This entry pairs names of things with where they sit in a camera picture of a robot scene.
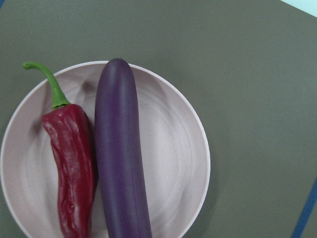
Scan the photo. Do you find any pink plate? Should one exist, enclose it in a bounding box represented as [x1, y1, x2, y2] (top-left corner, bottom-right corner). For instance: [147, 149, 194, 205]
[0, 65, 211, 238]

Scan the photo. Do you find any red chili pepper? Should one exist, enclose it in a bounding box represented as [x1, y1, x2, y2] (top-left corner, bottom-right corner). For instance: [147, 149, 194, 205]
[23, 62, 98, 238]

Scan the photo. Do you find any purple eggplant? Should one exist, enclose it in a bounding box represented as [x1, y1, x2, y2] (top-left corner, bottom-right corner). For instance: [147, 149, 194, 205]
[95, 59, 152, 238]

